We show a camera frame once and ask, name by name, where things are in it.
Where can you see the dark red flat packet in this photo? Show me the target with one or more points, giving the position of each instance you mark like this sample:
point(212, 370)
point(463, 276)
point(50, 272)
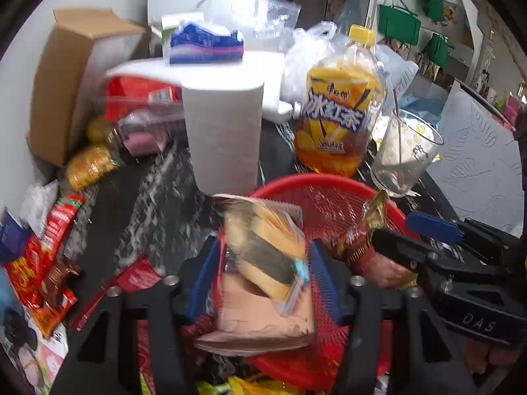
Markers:
point(131, 279)

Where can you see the paper towel roll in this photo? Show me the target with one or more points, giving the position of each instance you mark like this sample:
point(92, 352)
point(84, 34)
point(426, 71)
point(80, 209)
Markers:
point(222, 140)

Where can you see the clear zip bag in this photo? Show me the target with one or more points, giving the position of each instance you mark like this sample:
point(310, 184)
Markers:
point(267, 16)

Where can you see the yellow snack packet bundle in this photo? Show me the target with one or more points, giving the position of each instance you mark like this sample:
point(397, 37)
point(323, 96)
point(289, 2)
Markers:
point(263, 384)

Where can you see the pink white packet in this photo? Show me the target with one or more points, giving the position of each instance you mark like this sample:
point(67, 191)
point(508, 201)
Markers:
point(47, 358)

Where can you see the person's right hand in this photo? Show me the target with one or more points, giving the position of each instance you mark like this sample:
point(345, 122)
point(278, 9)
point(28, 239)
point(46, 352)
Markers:
point(492, 358)

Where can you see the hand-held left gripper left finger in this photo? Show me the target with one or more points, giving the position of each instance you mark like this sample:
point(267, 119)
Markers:
point(201, 282)

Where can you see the white crinkled packet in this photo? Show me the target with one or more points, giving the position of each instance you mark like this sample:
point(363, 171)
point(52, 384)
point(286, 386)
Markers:
point(39, 205)

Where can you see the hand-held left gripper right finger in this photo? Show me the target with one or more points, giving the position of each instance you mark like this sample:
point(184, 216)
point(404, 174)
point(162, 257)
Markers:
point(326, 284)

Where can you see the white embossed cushion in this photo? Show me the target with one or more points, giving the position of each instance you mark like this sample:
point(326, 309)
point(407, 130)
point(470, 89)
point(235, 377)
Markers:
point(477, 164)

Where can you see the yellow corn snack packet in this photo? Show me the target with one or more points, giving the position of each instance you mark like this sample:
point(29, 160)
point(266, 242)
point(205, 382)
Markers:
point(90, 166)

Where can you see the yellow round fruit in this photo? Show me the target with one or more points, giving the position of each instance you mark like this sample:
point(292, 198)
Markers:
point(98, 131)

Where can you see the clear plastic container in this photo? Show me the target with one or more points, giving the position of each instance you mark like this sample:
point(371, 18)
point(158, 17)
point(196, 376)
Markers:
point(152, 123)

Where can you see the cardboard box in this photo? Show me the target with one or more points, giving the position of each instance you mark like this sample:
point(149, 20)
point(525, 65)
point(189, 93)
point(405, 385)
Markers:
point(61, 82)

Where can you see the metal spoon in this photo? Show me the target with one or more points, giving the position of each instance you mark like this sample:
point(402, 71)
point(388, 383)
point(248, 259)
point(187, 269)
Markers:
point(397, 131)

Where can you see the red orange snack packet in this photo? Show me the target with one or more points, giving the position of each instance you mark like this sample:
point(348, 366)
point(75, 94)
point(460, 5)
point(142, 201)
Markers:
point(24, 279)

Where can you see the tan snack packet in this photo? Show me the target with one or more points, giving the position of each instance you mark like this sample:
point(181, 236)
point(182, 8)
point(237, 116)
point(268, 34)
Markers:
point(255, 325)

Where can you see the clear cake snack packet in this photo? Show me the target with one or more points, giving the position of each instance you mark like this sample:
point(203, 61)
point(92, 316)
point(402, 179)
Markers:
point(263, 251)

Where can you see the red plastic basket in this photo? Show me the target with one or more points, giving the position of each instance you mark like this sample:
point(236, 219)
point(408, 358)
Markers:
point(329, 205)

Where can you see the pale blue embossed cushion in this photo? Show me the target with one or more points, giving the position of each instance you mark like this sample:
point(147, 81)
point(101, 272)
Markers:
point(399, 74)

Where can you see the red striped snack packet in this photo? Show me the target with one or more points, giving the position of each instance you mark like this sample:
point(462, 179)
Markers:
point(59, 226)

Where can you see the iced tea bottle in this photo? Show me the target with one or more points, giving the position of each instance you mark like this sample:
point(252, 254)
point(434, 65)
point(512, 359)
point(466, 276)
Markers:
point(337, 123)

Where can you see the white plastic bag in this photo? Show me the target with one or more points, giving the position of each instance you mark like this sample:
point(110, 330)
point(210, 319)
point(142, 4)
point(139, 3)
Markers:
point(300, 61)

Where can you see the brown gold snack packet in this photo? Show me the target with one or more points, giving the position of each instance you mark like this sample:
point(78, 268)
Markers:
point(370, 255)

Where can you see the glass cup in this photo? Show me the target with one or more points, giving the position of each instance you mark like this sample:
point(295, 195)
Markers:
point(405, 160)

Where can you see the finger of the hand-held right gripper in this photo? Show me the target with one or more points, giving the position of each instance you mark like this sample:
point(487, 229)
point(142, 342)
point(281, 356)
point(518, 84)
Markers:
point(395, 247)
point(436, 227)

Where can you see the blue tissue pack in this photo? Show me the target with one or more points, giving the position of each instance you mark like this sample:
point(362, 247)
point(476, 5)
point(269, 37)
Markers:
point(206, 45)

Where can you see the brown small snack packet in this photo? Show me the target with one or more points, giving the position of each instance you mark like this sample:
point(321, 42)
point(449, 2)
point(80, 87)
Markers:
point(59, 275)

